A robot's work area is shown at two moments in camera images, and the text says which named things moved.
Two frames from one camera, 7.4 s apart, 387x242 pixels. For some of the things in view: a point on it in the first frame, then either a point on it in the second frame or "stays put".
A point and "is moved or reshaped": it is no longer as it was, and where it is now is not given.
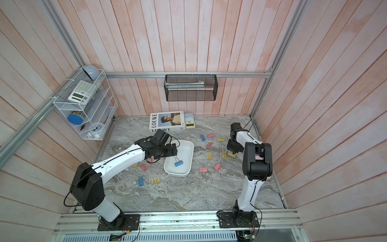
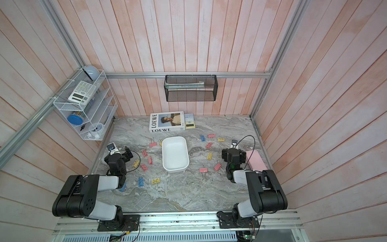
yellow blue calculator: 189,120 stays put
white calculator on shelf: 82,93 stays put
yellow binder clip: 209,155 stays put
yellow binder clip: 155,180 stays put
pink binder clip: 144,167 stays put
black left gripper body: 166,150 -> 126,158
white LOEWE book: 167,121 stays put
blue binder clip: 141,181 stays put
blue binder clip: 178,163 -> 122,189
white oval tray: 180,165 is moved or reshaped
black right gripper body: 232,145 -> 226,153
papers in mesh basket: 200,84 stays put
